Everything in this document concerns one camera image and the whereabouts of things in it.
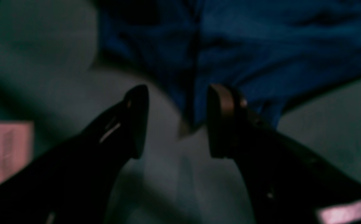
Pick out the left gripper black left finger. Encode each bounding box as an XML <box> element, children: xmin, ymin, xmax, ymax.
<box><xmin>0</xmin><ymin>85</ymin><xmax>149</xmax><ymax>224</ymax></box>

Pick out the blue t-shirt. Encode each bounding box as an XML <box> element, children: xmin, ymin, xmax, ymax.
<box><xmin>98</xmin><ymin>0</ymin><xmax>361</xmax><ymax>126</ymax></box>

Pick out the light blue table cloth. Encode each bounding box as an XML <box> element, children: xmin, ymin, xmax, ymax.
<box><xmin>0</xmin><ymin>0</ymin><xmax>361</xmax><ymax>224</ymax></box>

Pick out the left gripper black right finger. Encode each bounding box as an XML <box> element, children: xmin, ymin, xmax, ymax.
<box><xmin>206</xmin><ymin>84</ymin><xmax>361</xmax><ymax>224</ymax></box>

